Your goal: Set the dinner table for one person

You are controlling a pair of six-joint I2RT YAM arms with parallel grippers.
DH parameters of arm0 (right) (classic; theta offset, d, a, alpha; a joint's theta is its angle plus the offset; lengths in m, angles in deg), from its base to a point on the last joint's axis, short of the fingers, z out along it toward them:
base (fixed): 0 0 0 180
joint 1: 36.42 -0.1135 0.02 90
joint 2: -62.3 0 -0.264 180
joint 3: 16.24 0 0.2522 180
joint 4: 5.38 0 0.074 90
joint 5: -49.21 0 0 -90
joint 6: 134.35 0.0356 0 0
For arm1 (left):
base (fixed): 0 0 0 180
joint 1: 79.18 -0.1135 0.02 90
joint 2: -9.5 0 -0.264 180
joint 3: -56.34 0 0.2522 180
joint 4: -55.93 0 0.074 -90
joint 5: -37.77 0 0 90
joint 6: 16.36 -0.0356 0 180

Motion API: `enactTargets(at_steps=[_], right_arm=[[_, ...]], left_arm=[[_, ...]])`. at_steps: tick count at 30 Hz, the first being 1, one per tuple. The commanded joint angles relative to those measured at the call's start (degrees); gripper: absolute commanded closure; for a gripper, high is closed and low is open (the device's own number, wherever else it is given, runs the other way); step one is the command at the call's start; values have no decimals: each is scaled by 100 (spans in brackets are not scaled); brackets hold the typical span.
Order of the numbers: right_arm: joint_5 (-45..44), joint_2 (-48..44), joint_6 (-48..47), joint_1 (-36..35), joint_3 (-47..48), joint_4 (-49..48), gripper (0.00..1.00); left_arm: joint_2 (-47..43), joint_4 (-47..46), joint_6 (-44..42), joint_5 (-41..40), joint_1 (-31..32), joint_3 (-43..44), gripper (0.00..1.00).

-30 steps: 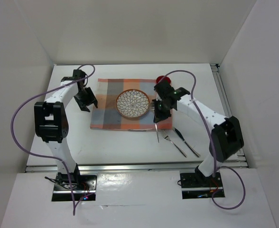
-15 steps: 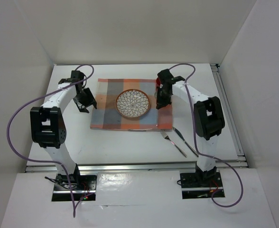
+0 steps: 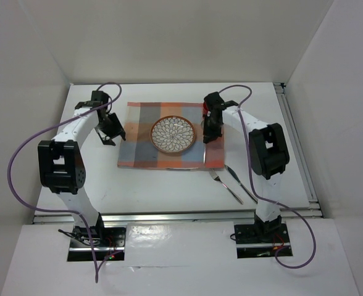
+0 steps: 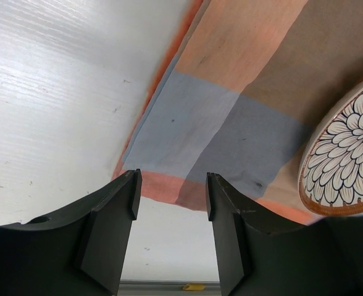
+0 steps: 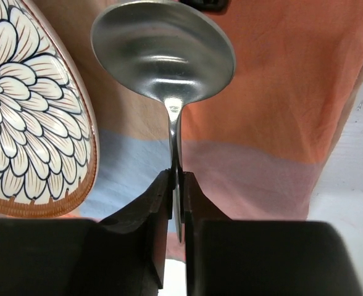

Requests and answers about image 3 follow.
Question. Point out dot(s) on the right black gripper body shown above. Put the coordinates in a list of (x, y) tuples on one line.
[(210, 125)]

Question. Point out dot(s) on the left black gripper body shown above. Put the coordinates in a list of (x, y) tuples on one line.
[(111, 125)]

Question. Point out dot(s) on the red mug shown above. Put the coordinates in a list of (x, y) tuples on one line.
[(205, 110)]

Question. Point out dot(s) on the checkered orange blue cloth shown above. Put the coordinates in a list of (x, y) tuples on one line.
[(137, 151)]

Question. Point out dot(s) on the floral patterned ceramic plate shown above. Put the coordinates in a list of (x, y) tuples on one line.
[(172, 134)]

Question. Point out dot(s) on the silver fork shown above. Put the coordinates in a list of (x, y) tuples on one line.
[(216, 178)]

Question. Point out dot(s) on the silver table knife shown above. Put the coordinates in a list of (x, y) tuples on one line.
[(236, 178)]

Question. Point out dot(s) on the silver spoon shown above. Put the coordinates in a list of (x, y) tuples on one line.
[(204, 144)]

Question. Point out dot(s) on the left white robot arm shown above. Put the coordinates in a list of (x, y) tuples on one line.
[(61, 165)]

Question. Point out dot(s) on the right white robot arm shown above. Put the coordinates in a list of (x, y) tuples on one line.
[(267, 157)]

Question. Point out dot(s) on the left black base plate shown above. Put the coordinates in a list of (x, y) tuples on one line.
[(116, 235)]

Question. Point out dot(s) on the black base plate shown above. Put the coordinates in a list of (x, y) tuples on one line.
[(247, 234), (116, 235)]

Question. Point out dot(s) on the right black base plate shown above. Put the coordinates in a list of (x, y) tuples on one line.
[(247, 234)]

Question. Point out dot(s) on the front aluminium rail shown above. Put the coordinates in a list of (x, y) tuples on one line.
[(312, 212)]

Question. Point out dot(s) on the aluminium rail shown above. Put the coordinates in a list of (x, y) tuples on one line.
[(296, 144), (312, 212)]

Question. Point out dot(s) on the right aluminium rail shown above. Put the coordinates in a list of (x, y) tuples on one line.
[(296, 144)]

